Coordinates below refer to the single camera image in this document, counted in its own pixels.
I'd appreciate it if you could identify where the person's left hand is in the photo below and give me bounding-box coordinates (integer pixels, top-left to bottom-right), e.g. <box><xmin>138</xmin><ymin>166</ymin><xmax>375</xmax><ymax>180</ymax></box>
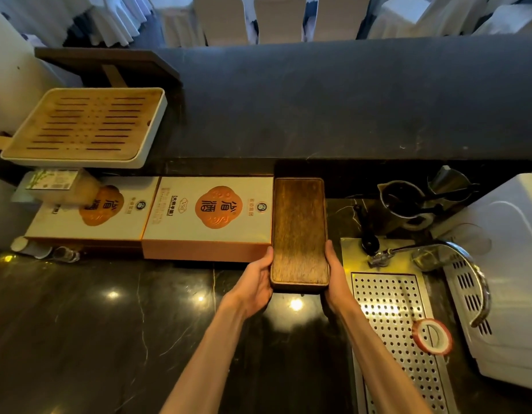
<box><xmin>220</xmin><ymin>246</ymin><xmax>274</xmax><ymax>320</ymax></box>

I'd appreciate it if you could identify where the person's right hand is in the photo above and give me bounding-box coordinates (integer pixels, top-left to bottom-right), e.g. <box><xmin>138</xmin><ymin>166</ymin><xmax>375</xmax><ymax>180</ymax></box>
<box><xmin>323</xmin><ymin>240</ymin><xmax>362</xmax><ymax>316</ymax></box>

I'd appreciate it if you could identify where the dark wooden tray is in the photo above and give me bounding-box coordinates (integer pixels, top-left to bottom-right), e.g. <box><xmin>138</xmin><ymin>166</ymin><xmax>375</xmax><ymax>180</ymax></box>
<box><xmin>270</xmin><ymin>177</ymin><xmax>331</xmax><ymax>293</ymax></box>

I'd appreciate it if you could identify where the person's right forearm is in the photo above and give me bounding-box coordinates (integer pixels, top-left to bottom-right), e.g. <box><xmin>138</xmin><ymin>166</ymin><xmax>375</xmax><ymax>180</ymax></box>
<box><xmin>338</xmin><ymin>301</ymin><xmax>435</xmax><ymax>414</ymax></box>

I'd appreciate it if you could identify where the person's left forearm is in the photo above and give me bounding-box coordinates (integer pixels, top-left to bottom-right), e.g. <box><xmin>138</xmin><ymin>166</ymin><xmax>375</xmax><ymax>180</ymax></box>
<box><xmin>160</xmin><ymin>297</ymin><xmax>249</xmax><ymax>414</ymax></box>

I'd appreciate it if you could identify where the black tap knob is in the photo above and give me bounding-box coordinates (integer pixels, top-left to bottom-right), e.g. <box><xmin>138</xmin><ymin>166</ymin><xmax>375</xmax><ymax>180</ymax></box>
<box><xmin>354</xmin><ymin>204</ymin><xmax>381</xmax><ymax>256</ymax></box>

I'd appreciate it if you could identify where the cream gift box orange emblem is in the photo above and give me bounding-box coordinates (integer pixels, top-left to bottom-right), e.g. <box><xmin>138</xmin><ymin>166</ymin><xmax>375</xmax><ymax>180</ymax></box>
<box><xmin>142</xmin><ymin>176</ymin><xmax>274</xmax><ymax>263</ymax></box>
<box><xmin>24</xmin><ymin>176</ymin><xmax>162</xmax><ymax>254</ymax></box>

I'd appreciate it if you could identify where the perforated steel drain tray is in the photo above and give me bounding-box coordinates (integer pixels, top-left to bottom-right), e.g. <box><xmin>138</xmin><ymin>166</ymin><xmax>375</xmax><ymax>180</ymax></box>
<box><xmin>340</xmin><ymin>237</ymin><xmax>460</xmax><ymax>414</ymax></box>

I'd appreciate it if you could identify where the chrome curved faucet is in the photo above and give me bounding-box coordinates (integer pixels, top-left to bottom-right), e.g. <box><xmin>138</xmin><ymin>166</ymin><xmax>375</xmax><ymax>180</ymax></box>
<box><xmin>368</xmin><ymin>241</ymin><xmax>492</xmax><ymax>328</ymax></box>

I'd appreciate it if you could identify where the red tape roll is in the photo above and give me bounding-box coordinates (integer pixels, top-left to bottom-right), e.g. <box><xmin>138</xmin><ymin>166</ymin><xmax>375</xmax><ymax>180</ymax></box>
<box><xmin>412</xmin><ymin>318</ymin><xmax>454</xmax><ymax>357</ymax></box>

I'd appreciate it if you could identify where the steel funnel jug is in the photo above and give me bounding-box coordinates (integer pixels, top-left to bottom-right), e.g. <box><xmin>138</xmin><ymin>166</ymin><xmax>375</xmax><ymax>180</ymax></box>
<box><xmin>426</xmin><ymin>165</ymin><xmax>481</xmax><ymax>204</ymax></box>

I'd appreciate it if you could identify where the white plastic appliance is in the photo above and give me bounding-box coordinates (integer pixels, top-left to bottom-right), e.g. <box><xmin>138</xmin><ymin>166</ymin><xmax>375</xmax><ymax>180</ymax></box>
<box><xmin>430</xmin><ymin>172</ymin><xmax>532</xmax><ymax>393</ymax></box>

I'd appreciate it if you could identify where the small clear glass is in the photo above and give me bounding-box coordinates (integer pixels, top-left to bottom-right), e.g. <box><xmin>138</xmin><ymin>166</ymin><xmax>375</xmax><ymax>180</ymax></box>
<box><xmin>51</xmin><ymin>246</ymin><xmax>81</xmax><ymax>264</ymax></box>

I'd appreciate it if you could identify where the bamboo tea tray white base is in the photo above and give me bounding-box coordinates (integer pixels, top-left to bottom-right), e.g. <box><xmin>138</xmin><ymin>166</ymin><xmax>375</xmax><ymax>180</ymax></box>
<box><xmin>0</xmin><ymin>87</ymin><xmax>168</xmax><ymax>169</ymax></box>

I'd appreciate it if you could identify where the tissue packet green print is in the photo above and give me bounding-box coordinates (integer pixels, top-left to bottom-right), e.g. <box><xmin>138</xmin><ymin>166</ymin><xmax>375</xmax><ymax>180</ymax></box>
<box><xmin>11</xmin><ymin>168</ymin><xmax>83</xmax><ymax>205</ymax></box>

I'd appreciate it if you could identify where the white paper cup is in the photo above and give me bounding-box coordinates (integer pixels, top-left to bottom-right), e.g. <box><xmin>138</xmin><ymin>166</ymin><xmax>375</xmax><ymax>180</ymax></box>
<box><xmin>10</xmin><ymin>236</ymin><xmax>53</xmax><ymax>260</ymax></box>

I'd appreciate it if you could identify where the white covered chair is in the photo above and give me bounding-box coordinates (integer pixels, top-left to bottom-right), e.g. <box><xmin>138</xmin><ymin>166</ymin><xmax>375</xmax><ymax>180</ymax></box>
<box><xmin>254</xmin><ymin>0</ymin><xmax>307</xmax><ymax>44</ymax></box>
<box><xmin>367</xmin><ymin>0</ymin><xmax>437</xmax><ymax>40</ymax></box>
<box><xmin>312</xmin><ymin>0</ymin><xmax>372</xmax><ymax>42</ymax></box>
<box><xmin>193</xmin><ymin>0</ymin><xmax>250</xmax><ymax>47</ymax></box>

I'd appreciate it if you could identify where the dark wooden shelf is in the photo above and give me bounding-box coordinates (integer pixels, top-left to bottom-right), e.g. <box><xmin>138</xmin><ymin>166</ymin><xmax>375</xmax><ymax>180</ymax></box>
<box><xmin>34</xmin><ymin>47</ymin><xmax>182</xmax><ymax>89</ymax></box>

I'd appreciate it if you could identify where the white tablecloth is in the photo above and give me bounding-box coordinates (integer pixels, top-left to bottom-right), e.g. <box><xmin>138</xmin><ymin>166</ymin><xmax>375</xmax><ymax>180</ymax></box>
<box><xmin>0</xmin><ymin>0</ymin><xmax>154</xmax><ymax>48</ymax></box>

